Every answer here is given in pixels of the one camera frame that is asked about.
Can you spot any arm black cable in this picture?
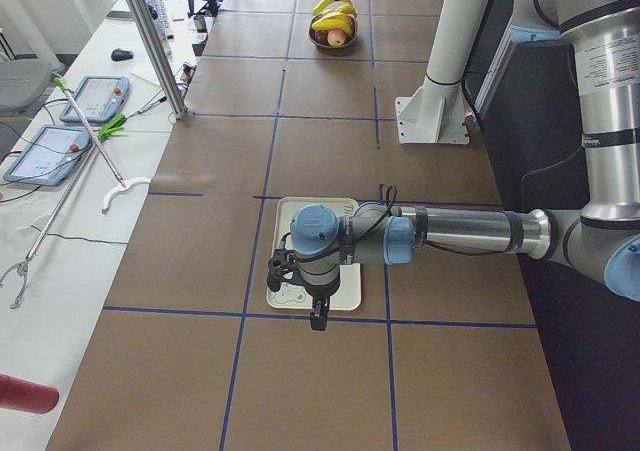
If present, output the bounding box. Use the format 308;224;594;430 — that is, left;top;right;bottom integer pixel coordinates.
278;185;531;277

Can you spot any teach pendant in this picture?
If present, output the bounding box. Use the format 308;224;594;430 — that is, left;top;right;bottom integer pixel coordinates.
3;125;92;186
74;75;130;124

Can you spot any reacher grabber with white hook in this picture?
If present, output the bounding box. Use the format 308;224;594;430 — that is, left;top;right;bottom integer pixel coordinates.
53;76;151;214

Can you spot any teach pendant near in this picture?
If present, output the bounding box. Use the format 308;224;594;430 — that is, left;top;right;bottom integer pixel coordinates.
3;125;92;186

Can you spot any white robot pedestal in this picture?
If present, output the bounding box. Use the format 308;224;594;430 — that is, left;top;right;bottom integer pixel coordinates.
395;0;489;145

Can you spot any teach pendant far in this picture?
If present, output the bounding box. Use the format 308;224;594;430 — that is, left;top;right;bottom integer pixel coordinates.
74;75;130;124

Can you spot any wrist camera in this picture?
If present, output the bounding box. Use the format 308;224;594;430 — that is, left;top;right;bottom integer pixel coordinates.
267;249;303;293

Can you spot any aluminium frame post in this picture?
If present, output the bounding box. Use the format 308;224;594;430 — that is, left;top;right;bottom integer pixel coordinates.
125;0;187;121

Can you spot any reacher grabber with metal claw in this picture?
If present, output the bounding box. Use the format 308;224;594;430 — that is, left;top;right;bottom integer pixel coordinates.
1;146;97;310

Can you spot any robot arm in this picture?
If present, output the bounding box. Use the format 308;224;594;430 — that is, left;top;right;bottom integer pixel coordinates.
267;0;639;330

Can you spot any brown wicker basket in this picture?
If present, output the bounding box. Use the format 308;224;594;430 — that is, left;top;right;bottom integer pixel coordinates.
308;12;358;49

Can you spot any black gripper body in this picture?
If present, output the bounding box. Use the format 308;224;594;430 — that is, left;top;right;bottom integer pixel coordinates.
305;281;336;300

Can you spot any red cylinder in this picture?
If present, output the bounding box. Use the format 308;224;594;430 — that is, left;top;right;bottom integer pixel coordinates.
1;375;60;414

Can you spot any yellow banana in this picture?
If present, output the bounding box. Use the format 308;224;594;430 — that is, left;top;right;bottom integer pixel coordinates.
312;0;358;17
311;11;353;35

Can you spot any grey office chair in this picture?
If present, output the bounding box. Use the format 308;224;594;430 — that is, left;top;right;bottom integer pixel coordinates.
1;59;52;116

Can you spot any red-green apple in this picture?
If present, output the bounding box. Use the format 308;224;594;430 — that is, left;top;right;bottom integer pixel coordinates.
327;28;348;48

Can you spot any black computer mouse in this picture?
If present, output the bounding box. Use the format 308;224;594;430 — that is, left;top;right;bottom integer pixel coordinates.
110;48;134;62

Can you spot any white bear tray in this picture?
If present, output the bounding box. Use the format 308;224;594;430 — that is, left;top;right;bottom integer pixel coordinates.
265;197;361;311

